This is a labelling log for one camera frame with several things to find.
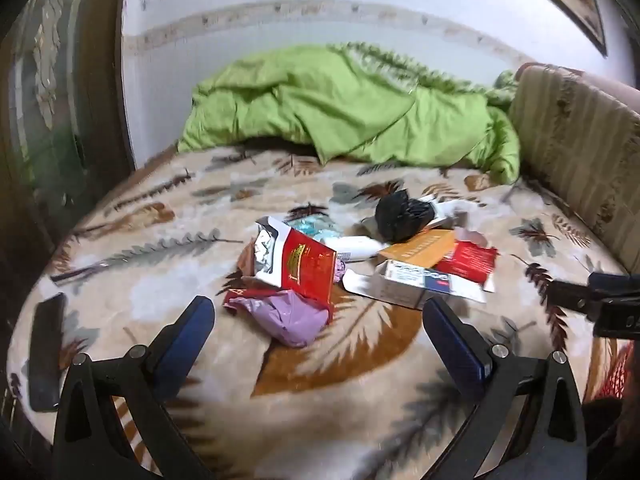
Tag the green duvet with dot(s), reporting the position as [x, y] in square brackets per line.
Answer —
[358, 101]

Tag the red cardboard box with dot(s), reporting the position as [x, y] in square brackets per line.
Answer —
[472, 258]

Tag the striped upholstered headboard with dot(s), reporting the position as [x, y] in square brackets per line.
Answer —
[579, 135]

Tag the purple paper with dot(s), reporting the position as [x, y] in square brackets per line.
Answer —
[285, 315]

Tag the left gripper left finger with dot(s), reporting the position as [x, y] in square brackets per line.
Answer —
[89, 439]

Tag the white plastic bottle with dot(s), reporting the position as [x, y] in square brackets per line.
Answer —
[354, 248]

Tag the wooden door with glass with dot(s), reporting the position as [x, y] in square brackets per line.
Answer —
[64, 139]

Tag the blue white box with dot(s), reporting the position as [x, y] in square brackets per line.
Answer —
[407, 286]

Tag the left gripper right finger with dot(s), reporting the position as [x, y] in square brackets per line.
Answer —
[549, 440]

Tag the orange cardboard box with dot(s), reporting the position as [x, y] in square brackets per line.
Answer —
[425, 249]

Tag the red cigarette carton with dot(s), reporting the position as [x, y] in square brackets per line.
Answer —
[288, 259]

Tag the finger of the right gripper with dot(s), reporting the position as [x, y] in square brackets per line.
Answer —
[610, 302]

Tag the black plastic bag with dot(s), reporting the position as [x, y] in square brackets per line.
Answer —
[399, 217]

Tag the white sock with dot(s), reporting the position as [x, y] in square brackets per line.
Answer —
[453, 212]

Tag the leaf patterned bed blanket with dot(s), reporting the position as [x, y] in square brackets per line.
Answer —
[369, 398]

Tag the teal wet wipes pack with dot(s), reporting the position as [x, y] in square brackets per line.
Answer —
[319, 227]

